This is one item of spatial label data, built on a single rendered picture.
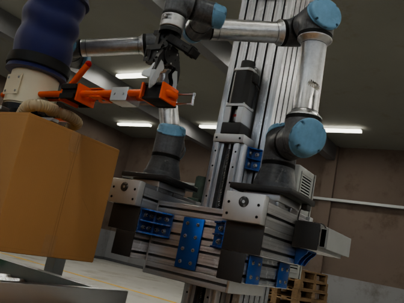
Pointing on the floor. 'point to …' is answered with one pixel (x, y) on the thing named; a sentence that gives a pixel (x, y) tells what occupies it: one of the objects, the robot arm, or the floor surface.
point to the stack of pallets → (301, 290)
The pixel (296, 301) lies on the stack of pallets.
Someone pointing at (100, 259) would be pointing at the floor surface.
